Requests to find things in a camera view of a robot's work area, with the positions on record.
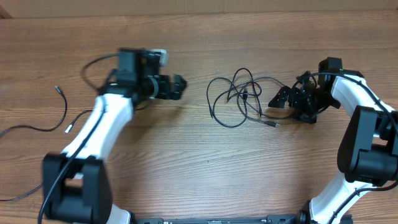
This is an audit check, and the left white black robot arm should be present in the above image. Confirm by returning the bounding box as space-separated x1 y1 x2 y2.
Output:
37 48 187 223

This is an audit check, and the black USB cable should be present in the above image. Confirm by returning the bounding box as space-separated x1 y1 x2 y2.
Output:
206 67 295 129
226 76 280 128

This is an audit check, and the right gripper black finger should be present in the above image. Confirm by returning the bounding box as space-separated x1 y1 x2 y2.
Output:
292 111 317 124
268 86 291 108

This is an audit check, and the cardboard backdrop panel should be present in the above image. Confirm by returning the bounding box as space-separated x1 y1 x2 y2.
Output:
1 0 397 19

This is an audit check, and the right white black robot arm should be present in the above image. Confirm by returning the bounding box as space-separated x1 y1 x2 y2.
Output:
269 57 397 224

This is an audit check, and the thin black cable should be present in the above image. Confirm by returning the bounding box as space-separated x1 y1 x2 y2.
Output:
0 85 94 202

